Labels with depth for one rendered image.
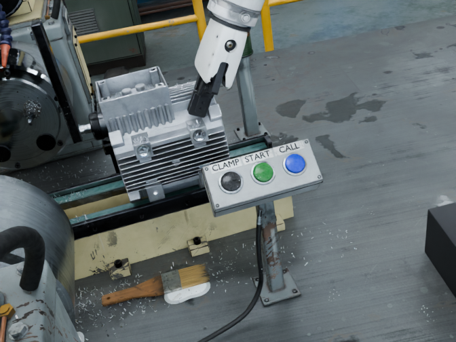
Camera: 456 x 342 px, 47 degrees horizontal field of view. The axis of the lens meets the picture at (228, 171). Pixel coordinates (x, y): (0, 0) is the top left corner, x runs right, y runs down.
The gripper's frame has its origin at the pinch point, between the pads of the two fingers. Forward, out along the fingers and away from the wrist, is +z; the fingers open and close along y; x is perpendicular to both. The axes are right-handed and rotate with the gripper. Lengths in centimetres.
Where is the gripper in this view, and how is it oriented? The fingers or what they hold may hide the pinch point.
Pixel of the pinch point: (199, 104)
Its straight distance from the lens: 92.1
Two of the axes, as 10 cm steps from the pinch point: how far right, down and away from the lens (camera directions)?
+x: -9.0, -1.8, -3.9
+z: -3.5, 8.4, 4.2
